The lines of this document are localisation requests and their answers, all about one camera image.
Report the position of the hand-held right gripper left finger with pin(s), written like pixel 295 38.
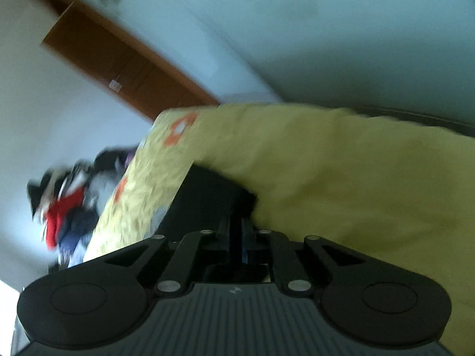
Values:
pixel 226 241

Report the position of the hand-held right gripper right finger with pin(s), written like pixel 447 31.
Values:
pixel 248 241

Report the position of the yellow carrot print blanket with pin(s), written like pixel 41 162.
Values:
pixel 334 178

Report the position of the pile of mixed clothes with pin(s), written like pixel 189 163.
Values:
pixel 63 211

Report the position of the brown wooden door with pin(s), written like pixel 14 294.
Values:
pixel 111 59

